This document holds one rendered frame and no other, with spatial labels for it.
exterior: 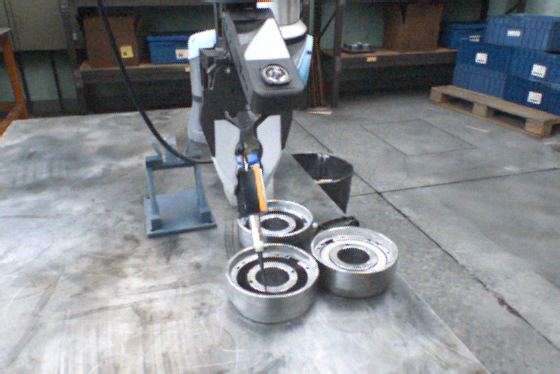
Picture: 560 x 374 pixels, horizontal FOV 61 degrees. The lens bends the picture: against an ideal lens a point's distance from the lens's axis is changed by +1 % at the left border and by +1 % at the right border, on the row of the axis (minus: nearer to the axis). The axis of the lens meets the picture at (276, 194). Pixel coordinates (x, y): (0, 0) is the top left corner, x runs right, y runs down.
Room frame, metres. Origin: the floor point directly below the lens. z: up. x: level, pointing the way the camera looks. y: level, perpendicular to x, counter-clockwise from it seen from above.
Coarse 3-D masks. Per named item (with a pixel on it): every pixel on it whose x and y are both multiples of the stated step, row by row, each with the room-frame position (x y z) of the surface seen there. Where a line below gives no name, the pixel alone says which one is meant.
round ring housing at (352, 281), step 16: (320, 240) 0.51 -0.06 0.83; (336, 240) 0.52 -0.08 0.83; (368, 240) 0.52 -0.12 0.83; (384, 240) 0.51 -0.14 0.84; (336, 256) 0.48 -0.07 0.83; (352, 256) 0.50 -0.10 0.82; (368, 256) 0.49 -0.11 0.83; (320, 272) 0.45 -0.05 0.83; (336, 272) 0.44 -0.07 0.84; (352, 272) 0.43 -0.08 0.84; (368, 272) 0.43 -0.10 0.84; (384, 272) 0.44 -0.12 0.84; (336, 288) 0.44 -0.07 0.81; (352, 288) 0.43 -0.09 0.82; (368, 288) 0.43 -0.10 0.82; (384, 288) 0.45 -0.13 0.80
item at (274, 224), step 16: (272, 208) 0.61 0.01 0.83; (288, 208) 0.61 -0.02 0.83; (304, 208) 0.59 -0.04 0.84; (240, 224) 0.54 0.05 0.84; (272, 224) 0.58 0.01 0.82; (288, 224) 0.57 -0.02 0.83; (240, 240) 0.54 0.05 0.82; (272, 240) 0.51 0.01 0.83; (288, 240) 0.51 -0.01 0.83; (304, 240) 0.53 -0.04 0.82
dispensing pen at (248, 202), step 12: (240, 144) 0.49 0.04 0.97; (240, 156) 0.49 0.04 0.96; (240, 180) 0.45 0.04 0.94; (252, 180) 0.46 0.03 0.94; (240, 192) 0.45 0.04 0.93; (252, 192) 0.45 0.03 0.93; (240, 204) 0.46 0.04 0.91; (252, 204) 0.44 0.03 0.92; (240, 216) 0.45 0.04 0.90; (252, 216) 0.45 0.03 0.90; (252, 228) 0.44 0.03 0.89; (264, 276) 0.42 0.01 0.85
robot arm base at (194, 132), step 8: (192, 112) 1.02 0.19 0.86; (240, 112) 1.02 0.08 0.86; (192, 120) 1.01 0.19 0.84; (232, 120) 0.99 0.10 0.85; (240, 120) 1.01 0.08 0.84; (248, 120) 1.03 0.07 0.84; (192, 128) 1.00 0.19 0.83; (200, 128) 1.00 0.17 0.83; (240, 128) 1.00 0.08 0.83; (248, 128) 1.02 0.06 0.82; (192, 136) 1.00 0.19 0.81; (200, 136) 0.98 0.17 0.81; (240, 136) 1.00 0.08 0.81; (248, 136) 1.02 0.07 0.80
